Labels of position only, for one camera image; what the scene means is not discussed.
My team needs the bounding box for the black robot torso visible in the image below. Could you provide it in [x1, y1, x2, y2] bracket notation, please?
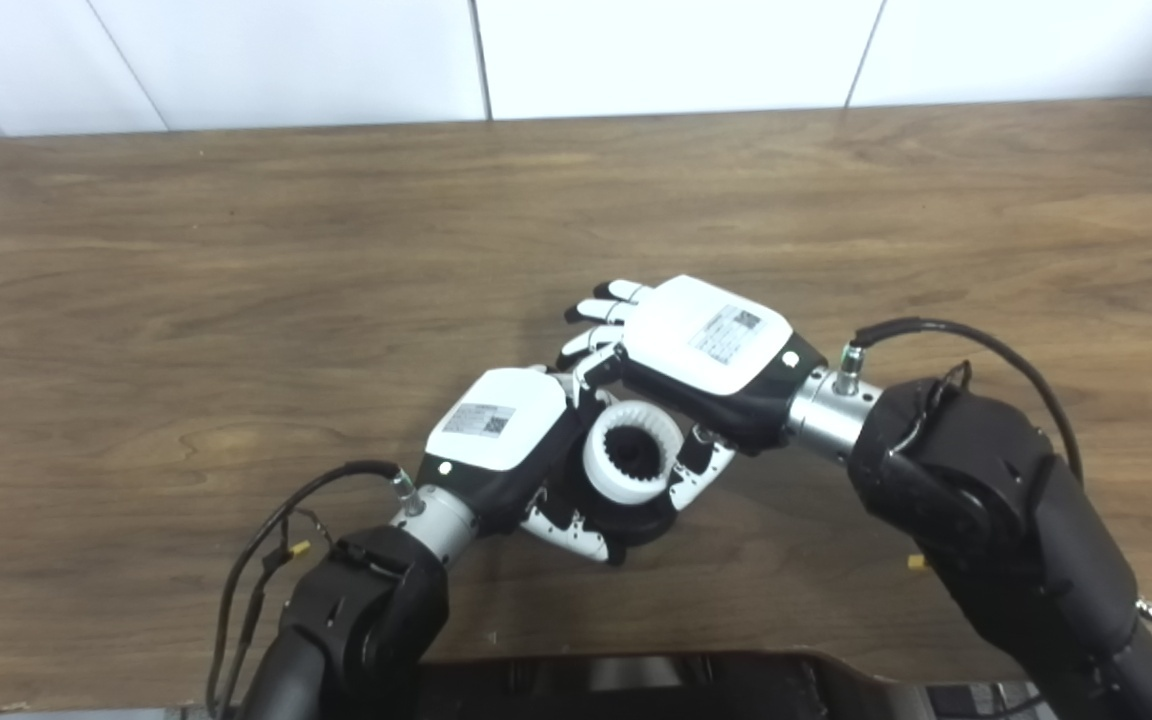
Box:
[414, 650, 942, 720]

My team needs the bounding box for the white ring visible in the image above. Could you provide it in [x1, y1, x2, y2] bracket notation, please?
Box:
[582, 402, 686, 506]

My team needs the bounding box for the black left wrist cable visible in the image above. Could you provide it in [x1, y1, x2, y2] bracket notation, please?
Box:
[206, 460, 429, 720]

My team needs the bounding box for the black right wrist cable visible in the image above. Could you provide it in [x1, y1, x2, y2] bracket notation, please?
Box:
[834, 317, 1089, 483]

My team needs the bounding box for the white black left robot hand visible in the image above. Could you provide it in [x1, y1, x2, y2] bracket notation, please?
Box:
[416, 365, 637, 567]

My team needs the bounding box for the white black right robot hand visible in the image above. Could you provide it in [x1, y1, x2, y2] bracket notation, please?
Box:
[556, 275, 829, 512]

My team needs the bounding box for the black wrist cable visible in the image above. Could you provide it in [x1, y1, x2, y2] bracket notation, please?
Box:
[834, 317, 1089, 483]
[206, 460, 429, 720]

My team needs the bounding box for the round black part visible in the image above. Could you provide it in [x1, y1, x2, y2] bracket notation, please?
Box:
[544, 400, 685, 549]

